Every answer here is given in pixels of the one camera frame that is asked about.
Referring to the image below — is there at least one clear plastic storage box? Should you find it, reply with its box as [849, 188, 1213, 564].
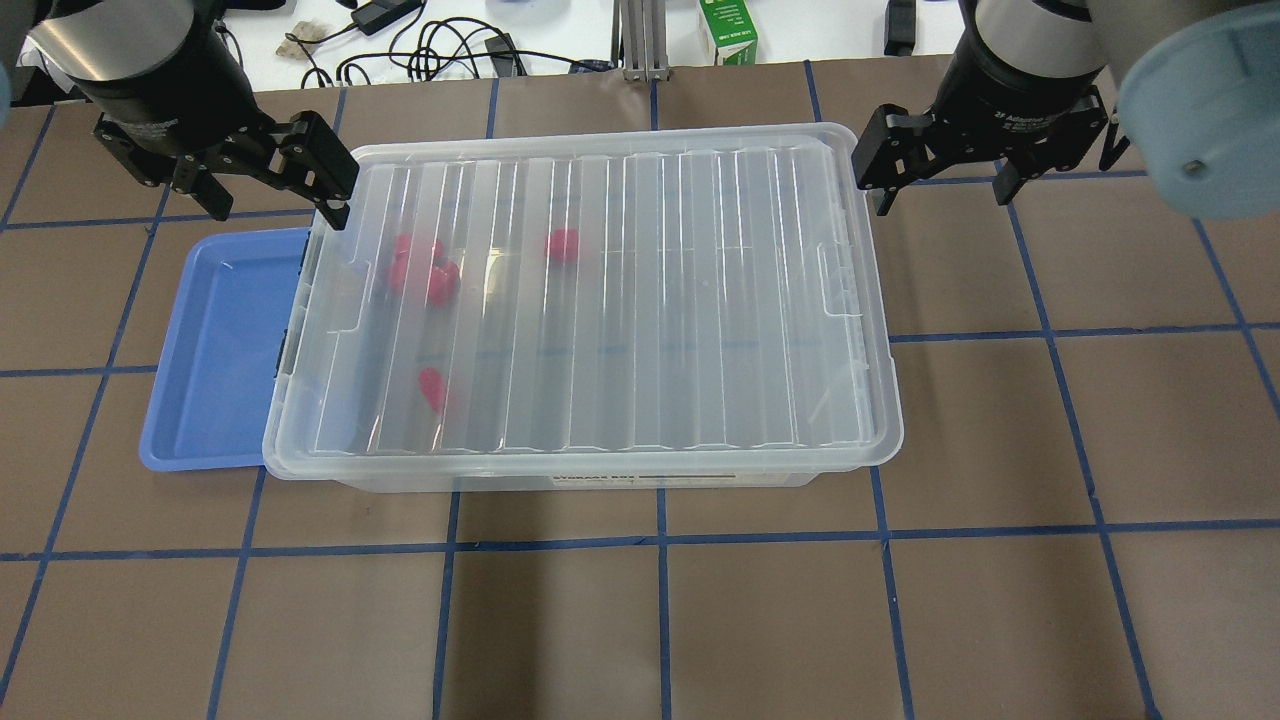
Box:
[338, 468, 854, 495]

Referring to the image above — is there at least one crumpled paper scrap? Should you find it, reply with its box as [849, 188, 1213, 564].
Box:
[274, 20, 332, 61]

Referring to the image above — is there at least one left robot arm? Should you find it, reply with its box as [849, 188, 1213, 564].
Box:
[29, 1, 358, 231]

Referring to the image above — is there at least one green white carton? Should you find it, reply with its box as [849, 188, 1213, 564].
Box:
[696, 0, 760, 67]

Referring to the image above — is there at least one clear plastic box lid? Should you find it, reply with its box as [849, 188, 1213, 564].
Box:
[262, 123, 905, 480]

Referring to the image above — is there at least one black power adapter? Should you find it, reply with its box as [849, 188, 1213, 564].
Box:
[349, 0, 425, 36]

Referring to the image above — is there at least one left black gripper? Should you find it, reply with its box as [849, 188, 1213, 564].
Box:
[70, 26, 360, 231]

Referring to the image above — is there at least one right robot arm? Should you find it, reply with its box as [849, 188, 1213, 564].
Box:
[852, 1, 1279, 220]

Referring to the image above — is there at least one red block upper left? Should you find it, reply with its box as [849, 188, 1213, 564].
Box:
[387, 233, 445, 295]

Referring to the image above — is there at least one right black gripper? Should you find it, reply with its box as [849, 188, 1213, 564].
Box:
[852, 29, 1105, 217]

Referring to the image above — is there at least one black device top right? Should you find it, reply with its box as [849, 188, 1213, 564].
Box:
[883, 0, 918, 56]

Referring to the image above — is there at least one red block beside cluster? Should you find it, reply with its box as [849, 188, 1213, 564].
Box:
[425, 261, 461, 307]

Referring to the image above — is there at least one aluminium frame post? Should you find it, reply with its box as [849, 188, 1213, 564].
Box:
[612, 1, 669, 83]

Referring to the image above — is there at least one blue plastic tray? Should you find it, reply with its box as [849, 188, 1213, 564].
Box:
[140, 228, 308, 471]

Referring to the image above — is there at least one red block lower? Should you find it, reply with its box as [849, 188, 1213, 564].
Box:
[417, 366, 448, 415]

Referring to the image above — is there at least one black tangled cable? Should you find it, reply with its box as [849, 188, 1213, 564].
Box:
[294, 15, 611, 88]

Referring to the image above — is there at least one red block centre top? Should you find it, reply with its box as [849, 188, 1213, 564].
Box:
[544, 227, 580, 264]

